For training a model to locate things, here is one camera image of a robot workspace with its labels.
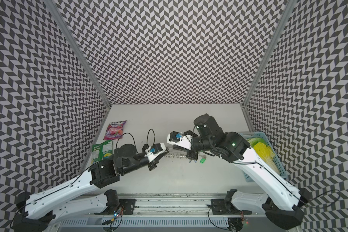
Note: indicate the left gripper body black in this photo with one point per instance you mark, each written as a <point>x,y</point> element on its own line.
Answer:
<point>152,165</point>

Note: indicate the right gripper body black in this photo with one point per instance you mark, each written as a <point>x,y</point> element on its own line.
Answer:
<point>192,154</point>

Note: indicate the key with green tag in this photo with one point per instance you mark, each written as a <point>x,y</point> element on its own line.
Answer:
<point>203,159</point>

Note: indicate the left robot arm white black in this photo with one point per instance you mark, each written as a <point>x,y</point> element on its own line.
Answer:
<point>35,212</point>

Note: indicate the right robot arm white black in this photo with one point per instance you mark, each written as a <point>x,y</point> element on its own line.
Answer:
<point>281,203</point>

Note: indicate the purple candy bag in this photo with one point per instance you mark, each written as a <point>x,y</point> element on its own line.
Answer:
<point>114,130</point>

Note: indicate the green candy bag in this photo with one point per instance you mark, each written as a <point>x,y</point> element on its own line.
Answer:
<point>101,151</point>

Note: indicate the left base wiring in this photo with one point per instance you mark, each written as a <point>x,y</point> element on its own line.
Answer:
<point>113,219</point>

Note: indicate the base wiring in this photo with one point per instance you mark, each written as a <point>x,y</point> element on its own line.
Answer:
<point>235,222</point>
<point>113,219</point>

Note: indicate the yellow green plastic bag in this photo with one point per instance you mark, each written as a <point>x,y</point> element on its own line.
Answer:
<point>264,151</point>

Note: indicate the right base wiring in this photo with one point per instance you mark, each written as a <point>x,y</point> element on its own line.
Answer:
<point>235,222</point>

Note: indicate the light blue plastic basket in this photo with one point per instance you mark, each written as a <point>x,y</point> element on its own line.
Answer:
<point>276,159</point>

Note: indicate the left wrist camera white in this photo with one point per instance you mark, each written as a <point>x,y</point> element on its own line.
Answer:
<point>151,152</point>

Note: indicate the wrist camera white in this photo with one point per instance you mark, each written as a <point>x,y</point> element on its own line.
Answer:
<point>179,139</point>
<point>151,152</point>

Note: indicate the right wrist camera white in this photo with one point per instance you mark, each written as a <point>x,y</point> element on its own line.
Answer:
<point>179,139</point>

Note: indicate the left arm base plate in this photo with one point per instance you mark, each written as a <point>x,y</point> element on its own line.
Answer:
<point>122,207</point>

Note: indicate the aluminium frame rail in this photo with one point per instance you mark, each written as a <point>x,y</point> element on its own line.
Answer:
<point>171,213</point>

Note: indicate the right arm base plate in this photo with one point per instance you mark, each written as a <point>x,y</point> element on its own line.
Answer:
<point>223,207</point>

